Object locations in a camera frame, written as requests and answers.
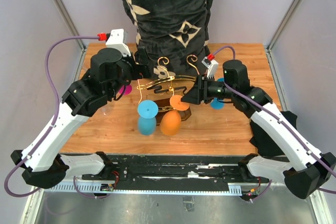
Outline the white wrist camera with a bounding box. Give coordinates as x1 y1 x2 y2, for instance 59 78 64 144
202 54 218 78
97 29 131 57

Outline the blue wine glass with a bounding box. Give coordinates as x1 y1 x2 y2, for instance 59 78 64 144
209 77 226 110
138 100 159 135

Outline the magenta wine glass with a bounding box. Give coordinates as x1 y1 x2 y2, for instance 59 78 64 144
119 85 132 95

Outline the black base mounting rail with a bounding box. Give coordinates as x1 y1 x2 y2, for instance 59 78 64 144
72 153 266 190

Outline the gold wire wine glass rack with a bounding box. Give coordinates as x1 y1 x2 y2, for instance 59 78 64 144
137 57 196 126

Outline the aluminium frame post left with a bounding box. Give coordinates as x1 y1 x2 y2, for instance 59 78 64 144
53 0 79 36

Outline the black cloth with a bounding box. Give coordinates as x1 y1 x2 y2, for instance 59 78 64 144
250 107 302 163

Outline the aluminium frame post right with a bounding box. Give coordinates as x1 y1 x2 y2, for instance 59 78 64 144
265 0 302 52

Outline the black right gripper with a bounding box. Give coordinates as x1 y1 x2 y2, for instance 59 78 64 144
181 74 236 105

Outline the clear wine glass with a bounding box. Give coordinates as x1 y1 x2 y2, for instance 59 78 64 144
101 104 112 116

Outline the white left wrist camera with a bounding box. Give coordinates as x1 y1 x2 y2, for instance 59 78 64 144
97 29 131 57

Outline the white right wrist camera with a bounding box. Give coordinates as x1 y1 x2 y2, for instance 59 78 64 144
202 54 218 78

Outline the aluminium frame post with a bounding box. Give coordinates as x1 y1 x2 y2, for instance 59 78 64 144
53 0 79 36
265 0 302 52

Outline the blue wine glass front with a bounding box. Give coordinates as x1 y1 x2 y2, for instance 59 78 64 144
138 100 159 135

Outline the black floral plush blanket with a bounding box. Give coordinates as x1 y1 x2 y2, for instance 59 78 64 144
122 0 213 79

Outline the orange wine glass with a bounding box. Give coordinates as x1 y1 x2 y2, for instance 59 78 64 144
160 94 190 136

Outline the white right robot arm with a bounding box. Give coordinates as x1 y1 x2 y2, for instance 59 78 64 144
181 59 335 199

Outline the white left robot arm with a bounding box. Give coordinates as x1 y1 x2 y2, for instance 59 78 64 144
11 47 153 189

